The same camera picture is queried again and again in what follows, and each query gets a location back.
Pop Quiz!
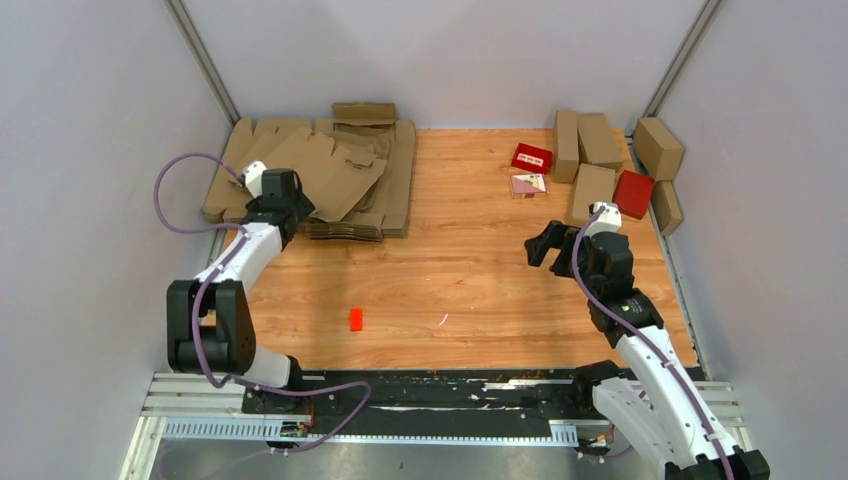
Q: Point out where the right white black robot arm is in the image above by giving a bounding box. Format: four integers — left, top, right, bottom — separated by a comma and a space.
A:
524, 221, 771, 479

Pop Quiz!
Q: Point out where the folded cardboard box front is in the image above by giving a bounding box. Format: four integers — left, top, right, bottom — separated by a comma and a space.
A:
566, 164, 616, 227

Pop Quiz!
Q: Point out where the red box with white labels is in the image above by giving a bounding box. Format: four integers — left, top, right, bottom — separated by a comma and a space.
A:
510, 142, 554, 174

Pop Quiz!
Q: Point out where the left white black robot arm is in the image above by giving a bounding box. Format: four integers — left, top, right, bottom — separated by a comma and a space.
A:
166, 161, 315, 413

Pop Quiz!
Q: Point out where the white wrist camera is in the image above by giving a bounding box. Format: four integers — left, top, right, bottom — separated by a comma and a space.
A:
241, 160, 267, 198
585, 202, 623, 237

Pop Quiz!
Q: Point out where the folded cardboard box back middle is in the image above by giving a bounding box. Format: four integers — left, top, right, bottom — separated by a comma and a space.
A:
577, 113, 623, 172

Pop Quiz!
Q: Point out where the stack of flat cardboard blanks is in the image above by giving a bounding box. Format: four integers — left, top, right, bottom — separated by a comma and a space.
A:
202, 102, 418, 242

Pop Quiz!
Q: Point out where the plain red box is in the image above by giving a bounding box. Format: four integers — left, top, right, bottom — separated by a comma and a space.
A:
613, 170, 655, 220

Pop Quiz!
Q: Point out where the brown cardboard box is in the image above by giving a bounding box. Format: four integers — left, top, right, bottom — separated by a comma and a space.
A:
260, 128, 388, 222

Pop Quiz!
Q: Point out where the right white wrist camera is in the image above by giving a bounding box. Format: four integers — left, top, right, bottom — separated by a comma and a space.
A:
585, 202, 623, 237

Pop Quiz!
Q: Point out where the folded cardboard box right edge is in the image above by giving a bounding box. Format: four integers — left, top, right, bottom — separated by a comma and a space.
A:
651, 181, 683, 237

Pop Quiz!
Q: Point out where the aluminium rail frame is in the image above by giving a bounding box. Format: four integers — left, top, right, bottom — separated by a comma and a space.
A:
119, 225, 763, 480

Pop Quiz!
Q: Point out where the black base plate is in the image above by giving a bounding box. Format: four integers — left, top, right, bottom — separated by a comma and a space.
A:
241, 368, 612, 438

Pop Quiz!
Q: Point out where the pink white printed box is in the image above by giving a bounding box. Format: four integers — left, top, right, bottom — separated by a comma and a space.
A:
509, 173, 548, 199

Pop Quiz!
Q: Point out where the folded cardboard box upright left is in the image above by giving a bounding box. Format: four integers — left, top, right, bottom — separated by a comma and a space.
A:
552, 110, 580, 183

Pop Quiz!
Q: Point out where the white slotted cable duct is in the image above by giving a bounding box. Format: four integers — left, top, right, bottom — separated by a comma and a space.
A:
161, 417, 579, 448

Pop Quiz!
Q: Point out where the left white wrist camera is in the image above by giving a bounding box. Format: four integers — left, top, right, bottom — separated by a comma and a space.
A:
241, 160, 267, 198

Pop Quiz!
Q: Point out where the folded cardboard box far right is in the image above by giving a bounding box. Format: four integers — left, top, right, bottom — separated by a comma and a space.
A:
632, 117, 684, 181

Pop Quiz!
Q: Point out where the small orange block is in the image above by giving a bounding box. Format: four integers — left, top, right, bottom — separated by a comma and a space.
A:
349, 308, 364, 332

